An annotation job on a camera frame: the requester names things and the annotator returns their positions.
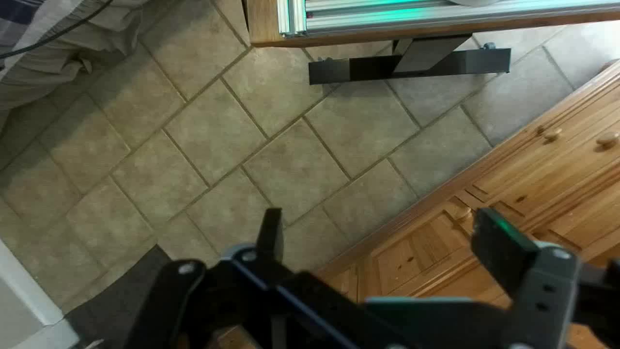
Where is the aluminium extrusion robot frame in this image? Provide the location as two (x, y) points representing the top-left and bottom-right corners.
(248, 0), (620, 48)

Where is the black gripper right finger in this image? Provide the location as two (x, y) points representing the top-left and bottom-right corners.
(469, 205), (547, 306)

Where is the dark grey floor mat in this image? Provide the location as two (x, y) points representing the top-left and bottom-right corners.
(64, 242), (173, 349)

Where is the wooden drawer knob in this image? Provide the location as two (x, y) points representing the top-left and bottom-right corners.
(454, 201), (477, 227)
(539, 126), (564, 145)
(595, 132), (620, 151)

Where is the black cable over bed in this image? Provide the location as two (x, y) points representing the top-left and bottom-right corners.
(0, 0), (115, 62)

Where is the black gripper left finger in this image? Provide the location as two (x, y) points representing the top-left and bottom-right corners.
(254, 205), (287, 265)

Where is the bed with plaid blanket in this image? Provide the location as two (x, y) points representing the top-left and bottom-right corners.
(0, 0), (161, 128)

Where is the black metal stand foot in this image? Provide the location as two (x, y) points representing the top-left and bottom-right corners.
(306, 35), (514, 87)

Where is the pine wood dresser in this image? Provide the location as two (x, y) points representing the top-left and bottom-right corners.
(316, 60), (620, 349)

